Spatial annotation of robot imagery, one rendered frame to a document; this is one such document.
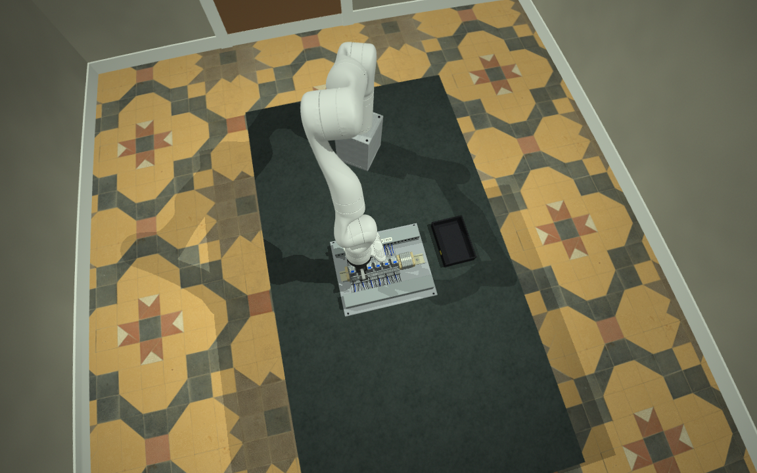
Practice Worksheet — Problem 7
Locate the black rectangular tray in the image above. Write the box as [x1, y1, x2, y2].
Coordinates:
[431, 215, 476, 267]

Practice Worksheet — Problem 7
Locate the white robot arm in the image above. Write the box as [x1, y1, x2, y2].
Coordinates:
[300, 42, 386, 265]

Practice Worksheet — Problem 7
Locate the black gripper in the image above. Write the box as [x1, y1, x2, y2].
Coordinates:
[348, 257, 371, 281]

